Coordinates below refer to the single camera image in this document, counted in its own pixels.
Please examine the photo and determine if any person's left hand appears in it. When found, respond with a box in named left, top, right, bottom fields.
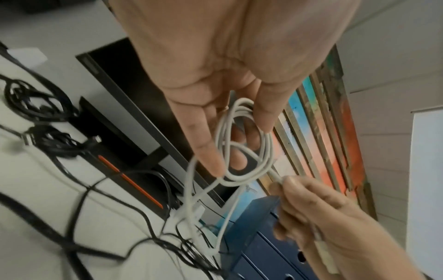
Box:
left=108, top=0, right=362, bottom=177

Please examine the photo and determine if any person's right hand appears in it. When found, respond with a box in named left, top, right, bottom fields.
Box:
left=268, top=174, right=425, bottom=280

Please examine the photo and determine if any white cable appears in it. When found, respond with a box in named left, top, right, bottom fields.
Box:
left=173, top=91, right=342, bottom=275

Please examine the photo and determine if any navy blue drawer unit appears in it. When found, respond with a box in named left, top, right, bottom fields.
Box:
left=221, top=196, right=314, bottom=280

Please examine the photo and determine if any long black cable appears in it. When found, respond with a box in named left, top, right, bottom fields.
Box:
left=51, top=155, right=229, bottom=278

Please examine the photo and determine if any white display board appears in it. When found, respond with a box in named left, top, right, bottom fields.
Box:
left=404, top=107, right=443, bottom=275

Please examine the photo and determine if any black computer monitor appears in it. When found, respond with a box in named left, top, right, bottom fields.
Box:
left=76, top=38, right=278, bottom=211

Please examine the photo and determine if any black red-striped monitor stand base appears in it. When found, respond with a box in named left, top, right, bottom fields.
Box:
left=78, top=95, right=190, bottom=220

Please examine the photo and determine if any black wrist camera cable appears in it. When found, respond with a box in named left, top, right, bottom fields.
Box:
left=0, top=192, right=126, bottom=280

